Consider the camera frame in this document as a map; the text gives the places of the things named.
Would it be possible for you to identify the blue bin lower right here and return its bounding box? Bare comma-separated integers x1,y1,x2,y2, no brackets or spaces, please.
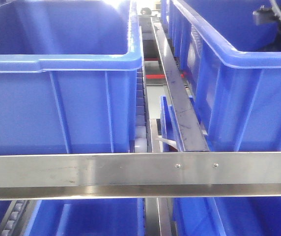
173,197,281,236

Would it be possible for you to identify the blue bin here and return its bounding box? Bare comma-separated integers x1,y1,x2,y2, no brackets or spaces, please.
0,0,142,155
24,198,145,236
173,197,281,236
165,0,281,151

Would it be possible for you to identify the steel shelf front rail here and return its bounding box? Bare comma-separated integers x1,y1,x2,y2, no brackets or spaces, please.
0,152,281,200

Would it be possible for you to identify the blue bin upper left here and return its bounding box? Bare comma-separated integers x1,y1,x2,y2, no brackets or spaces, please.
0,0,142,155

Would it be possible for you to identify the blue bin lower left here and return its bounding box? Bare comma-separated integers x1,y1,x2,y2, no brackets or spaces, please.
24,198,145,236

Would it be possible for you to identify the blue bin upper right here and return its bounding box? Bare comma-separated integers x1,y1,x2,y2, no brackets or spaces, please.
165,0,281,151

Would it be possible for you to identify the steel divider rail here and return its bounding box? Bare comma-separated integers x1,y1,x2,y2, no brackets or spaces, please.
151,21,209,152

